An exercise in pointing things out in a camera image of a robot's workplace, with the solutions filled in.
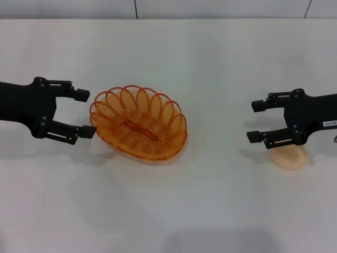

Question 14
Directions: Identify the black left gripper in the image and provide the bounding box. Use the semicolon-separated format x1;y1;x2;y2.
0;76;97;146

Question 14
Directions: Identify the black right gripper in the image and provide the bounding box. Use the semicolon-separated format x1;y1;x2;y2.
246;89;337;151

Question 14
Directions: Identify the pale round bread bun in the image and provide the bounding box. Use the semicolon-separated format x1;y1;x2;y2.
270;145;309;171

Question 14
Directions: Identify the orange plastic wire basket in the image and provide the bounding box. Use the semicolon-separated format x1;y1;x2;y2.
90;84;188;166

